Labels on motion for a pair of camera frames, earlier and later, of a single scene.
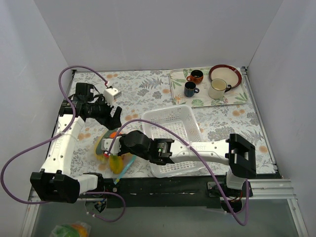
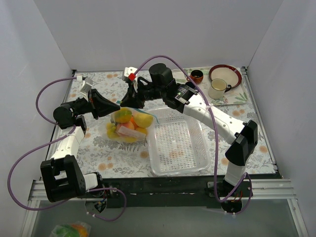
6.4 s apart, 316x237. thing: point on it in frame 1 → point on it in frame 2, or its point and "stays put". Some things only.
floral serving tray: [236, 95] stays put
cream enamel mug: [217, 88] stays put
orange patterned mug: [196, 76] stays put
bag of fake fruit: [78, 229] stays put
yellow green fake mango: [116, 164] → [124, 115]
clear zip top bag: [116, 164] → [130, 125]
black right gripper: [121, 144] → [135, 93]
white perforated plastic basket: [181, 120] stays put
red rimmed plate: [232, 75] stays put
